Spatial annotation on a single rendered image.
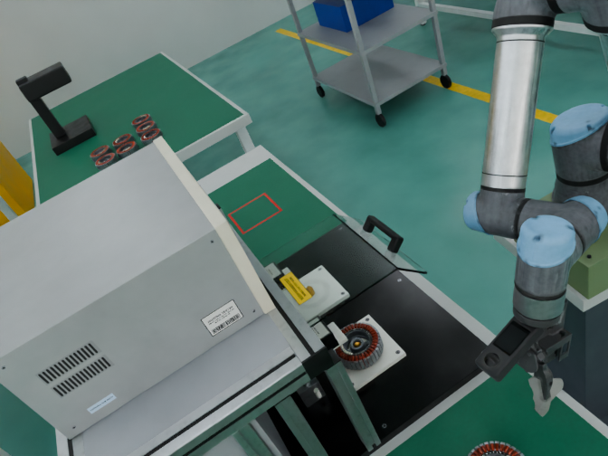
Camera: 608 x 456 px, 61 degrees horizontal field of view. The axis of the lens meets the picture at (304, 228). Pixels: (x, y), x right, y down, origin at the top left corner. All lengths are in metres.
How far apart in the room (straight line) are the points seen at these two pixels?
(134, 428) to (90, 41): 5.49
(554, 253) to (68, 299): 0.71
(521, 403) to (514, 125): 0.54
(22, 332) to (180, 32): 5.61
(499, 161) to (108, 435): 0.78
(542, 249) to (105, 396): 0.70
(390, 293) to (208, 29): 5.34
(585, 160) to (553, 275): 0.44
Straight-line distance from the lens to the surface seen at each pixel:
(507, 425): 1.11
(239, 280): 0.84
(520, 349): 0.90
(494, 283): 2.33
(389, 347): 1.20
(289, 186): 1.87
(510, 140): 0.94
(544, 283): 0.84
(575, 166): 1.25
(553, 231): 0.82
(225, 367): 0.87
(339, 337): 1.13
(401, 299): 1.30
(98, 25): 6.14
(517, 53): 0.94
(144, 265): 0.80
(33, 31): 6.11
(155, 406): 0.90
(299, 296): 0.97
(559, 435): 1.11
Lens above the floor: 1.73
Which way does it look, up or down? 36 degrees down
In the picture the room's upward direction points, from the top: 24 degrees counter-clockwise
